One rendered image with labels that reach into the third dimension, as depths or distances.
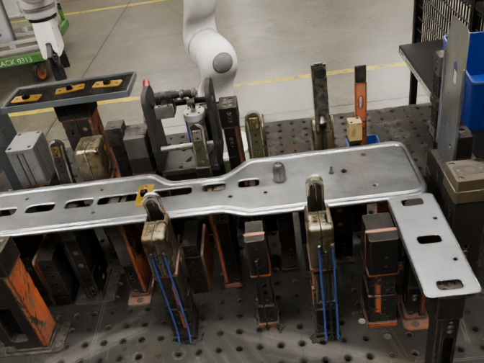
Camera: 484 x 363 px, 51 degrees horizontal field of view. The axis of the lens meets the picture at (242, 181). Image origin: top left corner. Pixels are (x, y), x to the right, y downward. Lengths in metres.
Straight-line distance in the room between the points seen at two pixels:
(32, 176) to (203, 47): 0.61
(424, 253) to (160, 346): 0.68
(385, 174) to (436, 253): 0.27
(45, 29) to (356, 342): 1.11
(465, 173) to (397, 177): 0.16
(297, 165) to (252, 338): 0.44
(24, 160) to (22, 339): 0.46
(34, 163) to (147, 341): 0.55
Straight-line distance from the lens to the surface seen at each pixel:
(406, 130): 2.00
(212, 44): 1.56
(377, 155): 1.31
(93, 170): 1.42
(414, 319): 1.32
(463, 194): 1.16
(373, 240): 1.10
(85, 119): 1.56
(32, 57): 5.07
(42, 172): 1.48
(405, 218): 1.12
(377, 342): 1.28
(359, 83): 1.32
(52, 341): 1.46
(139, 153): 1.41
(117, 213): 1.27
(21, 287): 1.33
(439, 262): 1.04
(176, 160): 1.46
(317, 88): 1.31
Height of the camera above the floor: 1.73
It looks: 35 degrees down
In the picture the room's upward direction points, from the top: 10 degrees counter-clockwise
